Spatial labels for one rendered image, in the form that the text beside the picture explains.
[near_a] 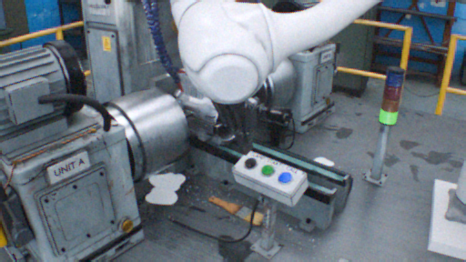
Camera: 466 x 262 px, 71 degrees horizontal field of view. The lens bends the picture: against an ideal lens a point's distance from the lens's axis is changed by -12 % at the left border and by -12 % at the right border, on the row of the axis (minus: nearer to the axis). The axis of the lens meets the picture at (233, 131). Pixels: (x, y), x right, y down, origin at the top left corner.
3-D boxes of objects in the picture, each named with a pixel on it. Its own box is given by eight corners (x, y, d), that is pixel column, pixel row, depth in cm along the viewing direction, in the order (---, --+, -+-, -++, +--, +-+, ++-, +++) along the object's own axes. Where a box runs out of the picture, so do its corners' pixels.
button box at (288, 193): (235, 181, 92) (230, 167, 88) (251, 162, 95) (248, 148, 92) (293, 208, 82) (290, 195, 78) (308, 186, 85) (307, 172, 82)
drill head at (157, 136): (61, 186, 104) (43, 110, 93) (152, 143, 129) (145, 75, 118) (105, 223, 90) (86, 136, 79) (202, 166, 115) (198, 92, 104)
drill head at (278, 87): (208, 115, 150) (207, 56, 139) (267, 90, 178) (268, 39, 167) (258, 134, 135) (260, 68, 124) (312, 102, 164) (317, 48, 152)
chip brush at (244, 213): (205, 203, 117) (205, 200, 117) (214, 196, 121) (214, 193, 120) (258, 226, 106) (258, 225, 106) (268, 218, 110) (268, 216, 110)
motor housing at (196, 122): (172, 136, 133) (168, 86, 124) (207, 119, 146) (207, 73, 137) (212, 154, 121) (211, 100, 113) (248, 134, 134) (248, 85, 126)
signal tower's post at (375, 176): (361, 179, 128) (380, 68, 110) (369, 170, 134) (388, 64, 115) (381, 186, 124) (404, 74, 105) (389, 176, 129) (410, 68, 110)
